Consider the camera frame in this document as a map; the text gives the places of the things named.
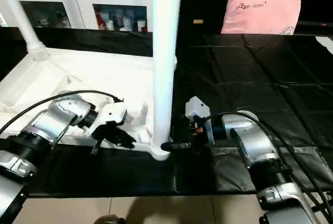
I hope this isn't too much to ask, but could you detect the white plastic table leg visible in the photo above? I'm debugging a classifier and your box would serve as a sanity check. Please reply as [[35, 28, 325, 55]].
[[0, 0, 50, 61], [150, 0, 184, 159]]

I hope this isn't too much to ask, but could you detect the black work mat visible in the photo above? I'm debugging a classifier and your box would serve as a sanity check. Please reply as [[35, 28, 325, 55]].
[[0, 26, 333, 198]]

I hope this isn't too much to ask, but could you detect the pink printed pillow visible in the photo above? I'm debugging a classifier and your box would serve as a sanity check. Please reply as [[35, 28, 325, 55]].
[[221, 0, 303, 36]]

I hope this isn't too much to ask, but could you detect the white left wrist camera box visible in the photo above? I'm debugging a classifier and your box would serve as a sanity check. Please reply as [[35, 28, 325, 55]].
[[86, 102, 128, 140]]

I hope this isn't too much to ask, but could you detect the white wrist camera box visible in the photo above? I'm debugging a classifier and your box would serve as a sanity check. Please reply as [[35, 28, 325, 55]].
[[185, 96, 211, 121], [86, 102, 128, 140]]

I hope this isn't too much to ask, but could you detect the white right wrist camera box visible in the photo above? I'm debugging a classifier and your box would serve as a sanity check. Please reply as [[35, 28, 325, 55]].
[[185, 96, 211, 121]]

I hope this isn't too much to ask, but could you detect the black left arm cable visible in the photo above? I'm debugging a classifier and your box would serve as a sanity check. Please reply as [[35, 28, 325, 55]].
[[0, 90, 124, 135]]

